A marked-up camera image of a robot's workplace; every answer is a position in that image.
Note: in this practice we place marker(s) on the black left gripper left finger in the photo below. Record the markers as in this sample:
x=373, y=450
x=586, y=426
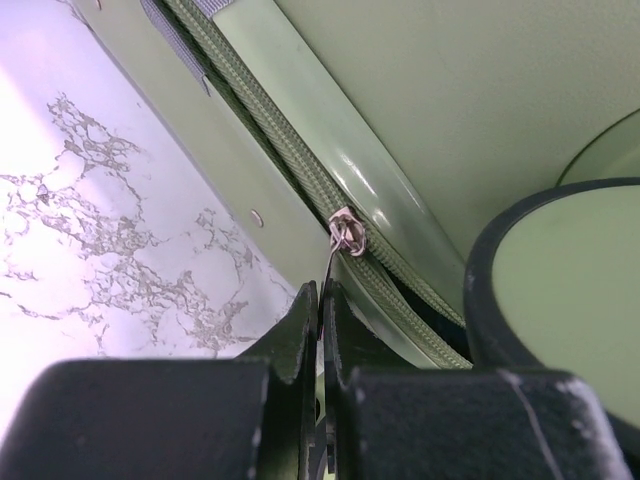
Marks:
x=250, y=417

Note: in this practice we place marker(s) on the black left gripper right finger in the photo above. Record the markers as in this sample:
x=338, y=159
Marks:
x=387, y=419

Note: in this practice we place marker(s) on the green hard-shell suitcase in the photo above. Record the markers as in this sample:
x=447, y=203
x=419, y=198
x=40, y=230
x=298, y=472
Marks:
x=424, y=118

